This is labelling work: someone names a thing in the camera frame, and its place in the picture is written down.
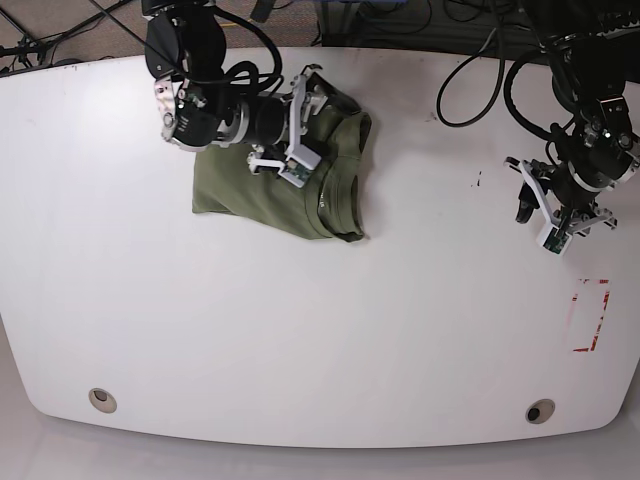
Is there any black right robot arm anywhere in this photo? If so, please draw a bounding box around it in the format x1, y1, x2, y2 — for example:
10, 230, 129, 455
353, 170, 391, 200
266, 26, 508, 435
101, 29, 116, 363
142, 1, 360, 187

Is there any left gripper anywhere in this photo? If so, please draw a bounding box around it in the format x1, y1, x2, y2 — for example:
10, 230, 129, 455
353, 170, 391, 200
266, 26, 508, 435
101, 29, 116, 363
505, 97, 639, 235

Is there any right table grommet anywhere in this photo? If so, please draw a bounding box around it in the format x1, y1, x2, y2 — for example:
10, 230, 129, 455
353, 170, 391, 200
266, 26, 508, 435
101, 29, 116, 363
525, 399, 556, 425

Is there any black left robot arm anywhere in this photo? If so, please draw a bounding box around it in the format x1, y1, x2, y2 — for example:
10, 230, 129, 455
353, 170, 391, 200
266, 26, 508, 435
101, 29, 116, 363
503, 1, 639, 235

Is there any table grommet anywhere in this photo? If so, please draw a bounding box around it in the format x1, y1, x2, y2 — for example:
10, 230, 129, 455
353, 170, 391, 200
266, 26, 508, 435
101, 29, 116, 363
525, 399, 556, 425
88, 388, 117, 414

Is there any left table grommet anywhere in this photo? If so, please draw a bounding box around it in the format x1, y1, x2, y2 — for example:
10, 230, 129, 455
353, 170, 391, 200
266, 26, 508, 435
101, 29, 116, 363
88, 388, 117, 414

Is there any green T-shirt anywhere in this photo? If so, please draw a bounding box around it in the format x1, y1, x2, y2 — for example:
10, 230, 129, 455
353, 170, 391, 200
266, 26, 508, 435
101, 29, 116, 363
192, 106, 372, 243

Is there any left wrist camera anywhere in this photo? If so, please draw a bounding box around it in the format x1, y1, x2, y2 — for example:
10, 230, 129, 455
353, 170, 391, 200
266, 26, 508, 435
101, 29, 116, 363
537, 223, 573, 256

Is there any red tape marking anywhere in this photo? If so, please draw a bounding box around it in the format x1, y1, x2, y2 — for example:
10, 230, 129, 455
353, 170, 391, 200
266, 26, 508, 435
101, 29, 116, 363
567, 278, 611, 353

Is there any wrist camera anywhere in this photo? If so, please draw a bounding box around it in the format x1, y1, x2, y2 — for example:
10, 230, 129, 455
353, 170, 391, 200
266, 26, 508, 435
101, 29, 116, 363
278, 151, 321, 188
537, 223, 573, 256

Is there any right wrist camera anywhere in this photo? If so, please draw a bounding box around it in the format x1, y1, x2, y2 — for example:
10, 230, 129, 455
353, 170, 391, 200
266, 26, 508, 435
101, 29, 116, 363
278, 151, 321, 188

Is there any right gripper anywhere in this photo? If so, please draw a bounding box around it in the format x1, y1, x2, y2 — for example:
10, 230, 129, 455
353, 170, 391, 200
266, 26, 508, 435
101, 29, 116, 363
154, 64, 361, 175

